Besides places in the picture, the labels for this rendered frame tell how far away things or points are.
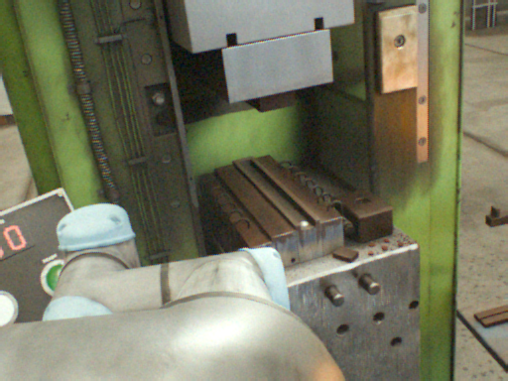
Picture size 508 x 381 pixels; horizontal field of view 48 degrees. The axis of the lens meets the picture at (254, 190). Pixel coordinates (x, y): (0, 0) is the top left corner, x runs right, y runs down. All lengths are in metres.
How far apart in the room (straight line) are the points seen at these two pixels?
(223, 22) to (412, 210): 0.71
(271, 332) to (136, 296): 0.35
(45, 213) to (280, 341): 0.80
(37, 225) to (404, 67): 0.80
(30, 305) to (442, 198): 1.00
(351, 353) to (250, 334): 1.12
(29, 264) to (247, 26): 0.51
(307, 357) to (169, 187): 1.01
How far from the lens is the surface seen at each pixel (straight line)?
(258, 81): 1.00
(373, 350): 1.30
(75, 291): 0.53
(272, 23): 1.00
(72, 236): 0.59
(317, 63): 1.04
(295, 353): 0.17
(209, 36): 0.97
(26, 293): 0.92
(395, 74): 1.27
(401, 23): 1.26
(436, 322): 1.69
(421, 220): 1.47
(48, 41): 1.08
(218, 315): 0.17
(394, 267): 1.21
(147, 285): 0.51
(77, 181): 1.14
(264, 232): 1.15
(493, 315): 1.39
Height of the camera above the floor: 1.53
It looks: 24 degrees down
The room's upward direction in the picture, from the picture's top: 8 degrees counter-clockwise
